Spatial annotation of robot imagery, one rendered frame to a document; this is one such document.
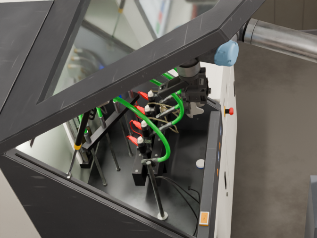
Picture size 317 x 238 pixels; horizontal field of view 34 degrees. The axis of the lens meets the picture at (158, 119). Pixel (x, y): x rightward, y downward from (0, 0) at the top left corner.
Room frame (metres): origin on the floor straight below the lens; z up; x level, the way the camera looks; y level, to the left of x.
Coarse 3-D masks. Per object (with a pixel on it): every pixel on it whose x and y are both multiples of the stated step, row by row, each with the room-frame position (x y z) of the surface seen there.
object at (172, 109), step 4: (168, 76) 1.41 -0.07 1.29; (116, 104) 1.47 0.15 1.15; (116, 108) 1.47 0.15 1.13; (172, 108) 1.41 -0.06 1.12; (176, 108) 1.40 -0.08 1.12; (164, 112) 1.42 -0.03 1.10; (168, 112) 1.41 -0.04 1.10; (156, 116) 1.43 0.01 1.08; (160, 116) 1.42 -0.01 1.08; (164, 116) 1.42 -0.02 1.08
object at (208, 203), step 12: (216, 120) 1.46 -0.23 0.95; (216, 132) 1.39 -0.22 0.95; (216, 144) 1.33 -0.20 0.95; (216, 156) 1.28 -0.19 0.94; (204, 168) 1.23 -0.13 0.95; (216, 168) 1.25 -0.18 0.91; (204, 180) 1.17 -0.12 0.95; (216, 180) 1.22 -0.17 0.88; (204, 192) 1.12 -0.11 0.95; (216, 192) 1.18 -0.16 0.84; (204, 204) 1.07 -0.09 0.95; (216, 204) 1.15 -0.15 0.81; (204, 228) 0.97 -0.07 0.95
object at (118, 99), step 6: (120, 102) 1.19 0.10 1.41; (126, 102) 1.19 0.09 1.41; (132, 108) 1.17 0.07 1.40; (138, 114) 1.15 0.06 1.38; (144, 120) 1.14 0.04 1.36; (150, 120) 1.14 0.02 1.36; (150, 126) 1.13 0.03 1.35; (84, 132) 1.34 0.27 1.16; (156, 132) 1.11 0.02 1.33; (162, 138) 1.10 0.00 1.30; (168, 144) 1.10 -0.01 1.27; (168, 150) 1.10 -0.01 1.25; (168, 156) 1.10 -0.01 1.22
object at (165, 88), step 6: (174, 78) 1.26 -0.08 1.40; (162, 84) 1.28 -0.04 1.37; (168, 84) 1.26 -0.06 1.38; (174, 84) 1.24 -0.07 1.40; (180, 84) 1.22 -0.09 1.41; (186, 84) 1.22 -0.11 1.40; (162, 90) 1.25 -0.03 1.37; (168, 90) 1.23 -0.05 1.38; (174, 90) 1.23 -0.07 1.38; (162, 96) 1.24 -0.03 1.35
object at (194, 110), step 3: (189, 102) 1.22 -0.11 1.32; (192, 102) 1.21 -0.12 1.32; (189, 105) 1.21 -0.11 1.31; (192, 105) 1.21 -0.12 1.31; (195, 105) 1.21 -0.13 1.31; (192, 108) 1.21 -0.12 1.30; (195, 108) 1.21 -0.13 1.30; (198, 108) 1.21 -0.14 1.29; (192, 111) 1.22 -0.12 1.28; (195, 111) 1.21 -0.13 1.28; (198, 111) 1.21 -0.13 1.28; (201, 111) 1.21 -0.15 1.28; (189, 114) 1.21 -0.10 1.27; (192, 114) 1.22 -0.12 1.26; (195, 114) 1.21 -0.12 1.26; (192, 117) 1.24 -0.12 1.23
